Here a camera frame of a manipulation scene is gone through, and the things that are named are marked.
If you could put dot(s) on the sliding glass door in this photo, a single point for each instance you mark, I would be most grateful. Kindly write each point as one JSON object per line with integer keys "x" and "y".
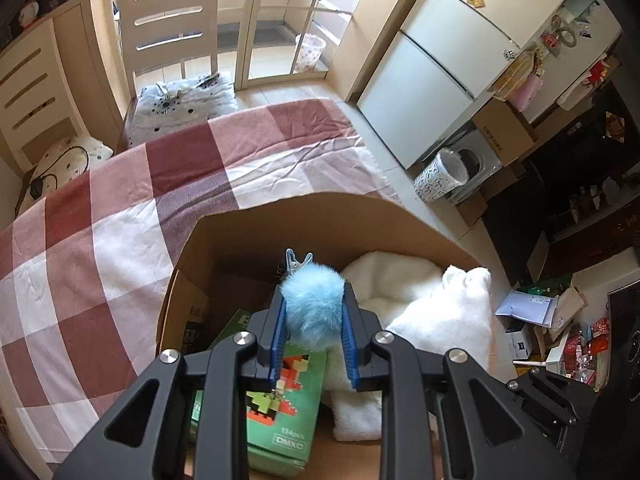
{"x": 252, "y": 10}

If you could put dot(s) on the grey patterned chair cushion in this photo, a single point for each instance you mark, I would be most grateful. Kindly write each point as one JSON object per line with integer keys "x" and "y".
{"x": 180, "y": 105}

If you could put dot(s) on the shelf of jars and bottles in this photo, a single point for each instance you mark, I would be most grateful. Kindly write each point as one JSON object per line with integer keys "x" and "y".
{"x": 30, "y": 10}

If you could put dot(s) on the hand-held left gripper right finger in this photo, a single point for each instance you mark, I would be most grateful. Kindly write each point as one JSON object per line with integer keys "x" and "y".
{"x": 350, "y": 350}

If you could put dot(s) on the pale mailer bag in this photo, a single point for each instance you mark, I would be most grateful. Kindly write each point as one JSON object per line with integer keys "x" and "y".
{"x": 525, "y": 307}

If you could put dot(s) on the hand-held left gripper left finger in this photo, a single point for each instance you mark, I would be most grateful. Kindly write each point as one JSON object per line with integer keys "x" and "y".
{"x": 277, "y": 340}

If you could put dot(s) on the white refrigerator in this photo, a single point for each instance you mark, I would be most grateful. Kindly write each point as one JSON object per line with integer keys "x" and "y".
{"x": 425, "y": 100}

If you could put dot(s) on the brown printed cardboard box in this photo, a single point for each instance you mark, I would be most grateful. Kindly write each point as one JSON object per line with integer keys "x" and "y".
{"x": 505, "y": 135}

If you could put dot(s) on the pink plaid tablecloth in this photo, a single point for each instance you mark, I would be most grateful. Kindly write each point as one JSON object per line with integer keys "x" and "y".
{"x": 100, "y": 260}

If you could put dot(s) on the pink patterned wastebasket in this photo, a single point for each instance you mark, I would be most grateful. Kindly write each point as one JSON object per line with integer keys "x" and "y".
{"x": 309, "y": 55}

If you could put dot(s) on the white plush cloth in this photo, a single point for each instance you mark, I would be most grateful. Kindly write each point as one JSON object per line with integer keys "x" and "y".
{"x": 435, "y": 320}

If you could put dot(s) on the open small cardboard box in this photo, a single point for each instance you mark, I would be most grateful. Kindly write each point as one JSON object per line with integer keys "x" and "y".
{"x": 565, "y": 310}

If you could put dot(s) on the white patterned cushion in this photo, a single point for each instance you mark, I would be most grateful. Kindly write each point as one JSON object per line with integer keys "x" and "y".
{"x": 80, "y": 155}

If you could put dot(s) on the dark cabinet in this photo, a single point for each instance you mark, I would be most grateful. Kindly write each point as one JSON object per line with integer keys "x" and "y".
{"x": 575, "y": 185}

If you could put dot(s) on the blue pompom hair clip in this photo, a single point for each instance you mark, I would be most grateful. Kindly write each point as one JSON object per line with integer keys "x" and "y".
{"x": 312, "y": 300}

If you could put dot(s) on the black power adapter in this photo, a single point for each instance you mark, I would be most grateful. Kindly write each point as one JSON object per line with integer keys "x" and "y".
{"x": 37, "y": 190}

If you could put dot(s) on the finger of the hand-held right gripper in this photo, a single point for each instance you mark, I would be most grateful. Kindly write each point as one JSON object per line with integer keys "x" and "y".
{"x": 550, "y": 395}

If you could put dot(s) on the dark floor mat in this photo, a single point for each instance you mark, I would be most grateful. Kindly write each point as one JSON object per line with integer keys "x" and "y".
{"x": 260, "y": 40}

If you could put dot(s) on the white wooden chair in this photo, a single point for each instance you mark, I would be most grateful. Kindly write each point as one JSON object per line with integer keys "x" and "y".
{"x": 170, "y": 15}

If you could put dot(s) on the green toy bricks box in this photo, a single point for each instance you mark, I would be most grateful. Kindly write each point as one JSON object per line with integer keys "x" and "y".
{"x": 295, "y": 410}

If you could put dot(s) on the small black and white box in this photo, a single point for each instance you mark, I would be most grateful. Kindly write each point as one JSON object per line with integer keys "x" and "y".
{"x": 520, "y": 345}

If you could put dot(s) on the large cardboard box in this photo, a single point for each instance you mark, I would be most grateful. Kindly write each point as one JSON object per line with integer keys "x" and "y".
{"x": 300, "y": 225}

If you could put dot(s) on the pink hanging bag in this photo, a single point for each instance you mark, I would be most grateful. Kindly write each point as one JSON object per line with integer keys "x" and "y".
{"x": 527, "y": 92}

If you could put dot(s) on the pile of red packets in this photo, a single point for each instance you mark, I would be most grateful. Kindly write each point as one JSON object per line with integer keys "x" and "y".
{"x": 585, "y": 355}

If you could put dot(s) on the white dark-patterned wastebasket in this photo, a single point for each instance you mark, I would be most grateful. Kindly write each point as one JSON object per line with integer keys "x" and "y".
{"x": 437, "y": 180}

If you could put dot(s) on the yellow hanging bag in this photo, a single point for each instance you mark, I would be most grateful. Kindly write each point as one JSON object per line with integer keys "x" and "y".
{"x": 515, "y": 72}

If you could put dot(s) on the flat cardboard piece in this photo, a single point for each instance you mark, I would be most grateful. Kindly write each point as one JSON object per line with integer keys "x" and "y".
{"x": 472, "y": 210}

